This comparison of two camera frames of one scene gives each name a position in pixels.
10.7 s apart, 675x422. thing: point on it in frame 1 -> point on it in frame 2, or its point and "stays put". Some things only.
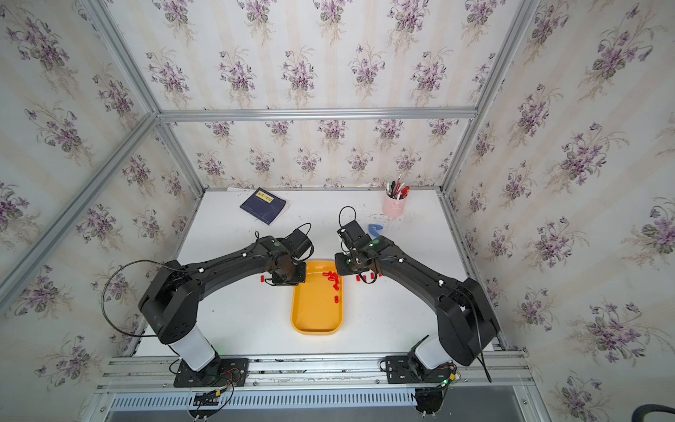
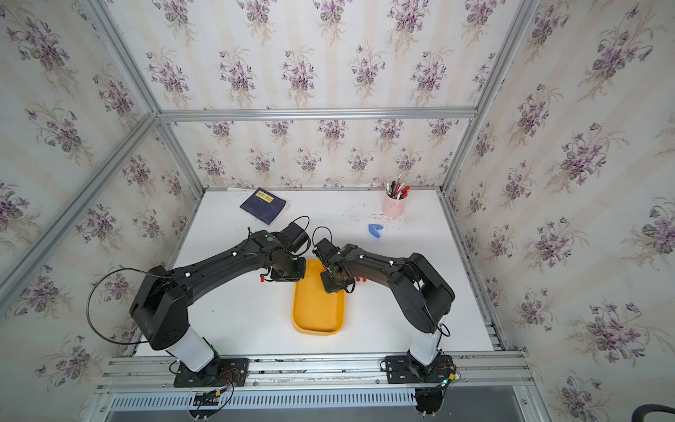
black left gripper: (301, 279) stays put
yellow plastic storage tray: (317, 307) stays put
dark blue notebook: (265, 206) stays put
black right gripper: (341, 269) -> (329, 287)
